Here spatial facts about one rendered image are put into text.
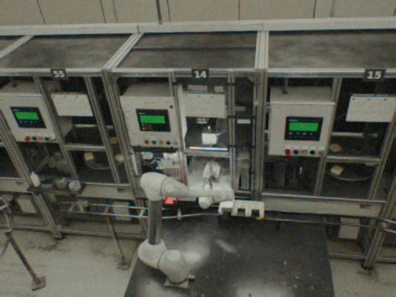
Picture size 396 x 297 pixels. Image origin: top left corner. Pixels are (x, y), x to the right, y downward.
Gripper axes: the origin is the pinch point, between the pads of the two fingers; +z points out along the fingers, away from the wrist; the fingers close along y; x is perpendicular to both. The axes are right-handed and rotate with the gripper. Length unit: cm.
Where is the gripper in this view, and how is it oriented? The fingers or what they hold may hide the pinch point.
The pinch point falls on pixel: (210, 172)
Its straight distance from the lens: 309.4
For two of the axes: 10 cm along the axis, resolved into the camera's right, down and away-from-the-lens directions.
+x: -9.8, -0.3, 1.8
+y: -0.8, -8.0, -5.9
